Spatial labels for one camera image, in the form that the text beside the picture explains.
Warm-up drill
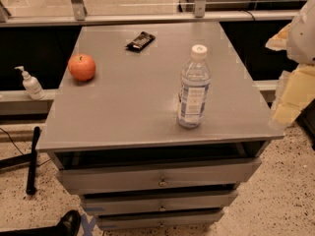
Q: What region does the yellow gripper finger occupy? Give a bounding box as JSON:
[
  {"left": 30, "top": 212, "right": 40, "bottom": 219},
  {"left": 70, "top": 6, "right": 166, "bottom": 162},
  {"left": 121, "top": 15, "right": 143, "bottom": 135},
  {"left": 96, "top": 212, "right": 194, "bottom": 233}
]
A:
[
  {"left": 265, "top": 24, "right": 290, "bottom": 51},
  {"left": 271, "top": 64, "right": 315, "bottom": 126}
]

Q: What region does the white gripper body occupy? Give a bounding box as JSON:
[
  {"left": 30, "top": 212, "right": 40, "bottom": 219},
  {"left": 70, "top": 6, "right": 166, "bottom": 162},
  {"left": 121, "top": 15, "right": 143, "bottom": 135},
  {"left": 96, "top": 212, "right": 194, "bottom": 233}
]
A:
[{"left": 286, "top": 0, "right": 315, "bottom": 65}]

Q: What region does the blue plastic water bottle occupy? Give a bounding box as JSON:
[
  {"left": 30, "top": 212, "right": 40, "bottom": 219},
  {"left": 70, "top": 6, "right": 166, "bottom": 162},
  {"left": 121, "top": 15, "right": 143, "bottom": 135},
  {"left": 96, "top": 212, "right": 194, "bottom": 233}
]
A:
[{"left": 177, "top": 44, "right": 211, "bottom": 129}]

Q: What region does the white pump dispenser bottle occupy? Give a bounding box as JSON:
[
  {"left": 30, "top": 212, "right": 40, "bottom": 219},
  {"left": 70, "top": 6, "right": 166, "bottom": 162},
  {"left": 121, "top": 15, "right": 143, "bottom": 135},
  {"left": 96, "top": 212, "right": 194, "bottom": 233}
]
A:
[{"left": 16, "top": 66, "right": 45, "bottom": 100}]

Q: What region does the middle grey drawer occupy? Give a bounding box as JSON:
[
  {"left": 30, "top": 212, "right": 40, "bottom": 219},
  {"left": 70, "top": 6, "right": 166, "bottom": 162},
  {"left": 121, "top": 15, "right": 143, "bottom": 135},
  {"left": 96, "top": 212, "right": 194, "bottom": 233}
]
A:
[{"left": 81, "top": 191, "right": 238, "bottom": 215}]

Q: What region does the grey drawer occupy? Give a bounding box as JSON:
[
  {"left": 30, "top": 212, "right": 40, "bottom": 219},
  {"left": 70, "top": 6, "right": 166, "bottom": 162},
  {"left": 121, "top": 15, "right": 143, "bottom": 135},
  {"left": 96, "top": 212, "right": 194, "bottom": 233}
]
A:
[
  {"left": 57, "top": 157, "right": 262, "bottom": 195},
  {"left": 81, "top": 191, "right": 238, "bottom": 215},
  {"left": 96, "top": 208, "right": 223, "bottom": 231}
]

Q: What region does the black snack wrapper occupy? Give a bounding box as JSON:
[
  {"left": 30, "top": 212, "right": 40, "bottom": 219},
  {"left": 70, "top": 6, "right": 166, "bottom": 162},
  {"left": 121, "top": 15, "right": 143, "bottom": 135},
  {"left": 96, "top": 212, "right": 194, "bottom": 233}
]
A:
[{"left": 126, "top": 31, "right": 156, "bottom": 52}]

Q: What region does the top grey drawer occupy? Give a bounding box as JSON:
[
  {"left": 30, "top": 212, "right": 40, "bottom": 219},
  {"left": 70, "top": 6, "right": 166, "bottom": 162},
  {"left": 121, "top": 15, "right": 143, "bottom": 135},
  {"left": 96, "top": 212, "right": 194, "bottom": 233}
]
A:
[{"left": 57, "top": 157, "right": 262, "bottom": 195}]

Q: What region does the grey drawer cabinet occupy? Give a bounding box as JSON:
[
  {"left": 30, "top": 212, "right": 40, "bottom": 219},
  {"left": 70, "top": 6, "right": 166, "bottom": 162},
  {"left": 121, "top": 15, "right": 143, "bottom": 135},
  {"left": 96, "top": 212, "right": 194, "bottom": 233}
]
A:
[{"left": 35, "top": 21, "right": 285, "bottom": 232}]

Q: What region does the red apple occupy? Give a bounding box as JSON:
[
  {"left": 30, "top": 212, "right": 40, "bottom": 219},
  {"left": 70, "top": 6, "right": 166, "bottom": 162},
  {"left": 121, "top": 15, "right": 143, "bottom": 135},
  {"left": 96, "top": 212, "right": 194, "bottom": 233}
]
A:
[{"left": 68, "top": 54, "right": 96, "bottom": 82}]

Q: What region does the bottom grey drawer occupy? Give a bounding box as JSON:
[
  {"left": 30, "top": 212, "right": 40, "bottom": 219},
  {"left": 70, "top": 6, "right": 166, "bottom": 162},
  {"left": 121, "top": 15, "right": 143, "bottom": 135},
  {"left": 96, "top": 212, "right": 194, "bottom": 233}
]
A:
[{"left": 96, "top": 208, "right": 223, "bottom": 231}]

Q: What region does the black shoe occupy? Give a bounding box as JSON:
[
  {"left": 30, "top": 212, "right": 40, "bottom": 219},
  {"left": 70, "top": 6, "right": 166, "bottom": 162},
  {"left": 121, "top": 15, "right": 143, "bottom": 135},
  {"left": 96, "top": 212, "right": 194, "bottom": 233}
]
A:
[{"left": 57, "top": 209, "right": 81, "bottom": 236}]

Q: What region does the black floor stand bar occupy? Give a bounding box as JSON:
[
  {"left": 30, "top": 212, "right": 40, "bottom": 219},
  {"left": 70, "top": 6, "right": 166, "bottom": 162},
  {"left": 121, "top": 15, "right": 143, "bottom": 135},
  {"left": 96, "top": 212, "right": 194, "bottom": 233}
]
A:
[{"left": 26, "top": 127, "right": 40, "bottom": 195}]

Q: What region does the metal railing frame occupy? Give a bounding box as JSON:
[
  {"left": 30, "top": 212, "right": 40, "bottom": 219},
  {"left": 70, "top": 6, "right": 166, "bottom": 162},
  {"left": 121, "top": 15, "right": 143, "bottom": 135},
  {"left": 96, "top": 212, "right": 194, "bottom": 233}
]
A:
[{"left": 0, "top": 0, "right": 307, "bottom": 27}]

